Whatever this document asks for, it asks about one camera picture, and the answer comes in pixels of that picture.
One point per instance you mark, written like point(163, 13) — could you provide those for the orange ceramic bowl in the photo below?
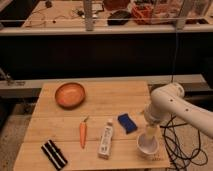
point(70, 95)

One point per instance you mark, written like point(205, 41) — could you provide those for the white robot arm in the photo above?
point(168, 99)

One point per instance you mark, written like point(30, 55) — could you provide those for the blue sponge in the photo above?
point(127, 123)

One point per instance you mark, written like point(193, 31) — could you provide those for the black bag on bench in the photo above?
point(119, 17)

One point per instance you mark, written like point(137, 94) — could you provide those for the orange carrot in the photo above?
point(83, 132)

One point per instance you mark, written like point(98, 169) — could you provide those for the orange crate on bench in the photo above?
point(142, 13)

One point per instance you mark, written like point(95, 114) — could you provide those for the white ceramic cup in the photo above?
point(147, 146)

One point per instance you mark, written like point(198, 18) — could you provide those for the black white striped block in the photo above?
point(54, 155)

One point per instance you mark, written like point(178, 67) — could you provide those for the white tube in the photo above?
point(105, 142)

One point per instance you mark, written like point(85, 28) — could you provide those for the grey metal post right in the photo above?
point(181, 19)

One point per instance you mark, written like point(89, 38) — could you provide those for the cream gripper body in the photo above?
point(150, 133)

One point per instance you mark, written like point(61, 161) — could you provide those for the grey metal post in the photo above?
point(181, 19)
point(87, 4)

